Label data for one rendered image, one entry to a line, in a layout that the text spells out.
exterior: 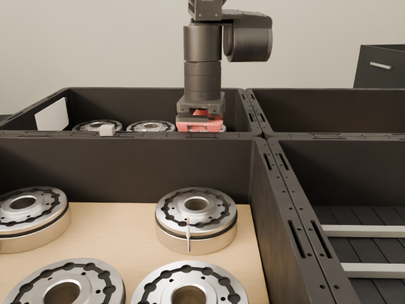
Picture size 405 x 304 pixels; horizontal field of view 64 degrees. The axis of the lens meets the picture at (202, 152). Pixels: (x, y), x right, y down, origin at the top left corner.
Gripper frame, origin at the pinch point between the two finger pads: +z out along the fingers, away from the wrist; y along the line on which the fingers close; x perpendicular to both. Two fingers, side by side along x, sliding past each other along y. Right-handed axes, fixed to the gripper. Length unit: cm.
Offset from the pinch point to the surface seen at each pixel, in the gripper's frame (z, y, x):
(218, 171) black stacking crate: -0.6, -8.8, -3.2
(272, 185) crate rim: -4.7, -20.9, -9.3
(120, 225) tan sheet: 4.9, -15.2, 9.1
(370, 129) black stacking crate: 2.1, 24.3, -35.7
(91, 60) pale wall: 11, 274, 143
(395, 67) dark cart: -1, 129, -84
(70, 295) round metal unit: 3.8, -28.5, 9.0
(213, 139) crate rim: -5.4, -9.1, -2.4
